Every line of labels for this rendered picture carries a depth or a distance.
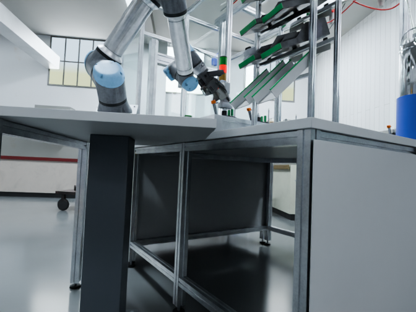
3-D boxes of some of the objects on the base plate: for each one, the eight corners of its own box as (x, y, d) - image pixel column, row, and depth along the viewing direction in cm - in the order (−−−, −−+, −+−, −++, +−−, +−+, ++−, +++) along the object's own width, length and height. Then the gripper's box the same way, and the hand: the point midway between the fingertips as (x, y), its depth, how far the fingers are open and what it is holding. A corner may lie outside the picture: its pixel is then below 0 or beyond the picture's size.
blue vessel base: (425, 146, 136) (425, 91, 137) (390, 147, 149) (390, 97, 150) (437, 148, 145) (437, 96, 146) (403, 149, 158) (403, 102, 159)
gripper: (190, 80, 149) (213, 111, 157) (202, 74, 139) (226, 108, 147) (199, 70, 152) (222, 101, 160) (212, 64, 142) (235, 97, 150)
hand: (226, 99), depth 154 cm, fingers closed on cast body, 4 cm apart
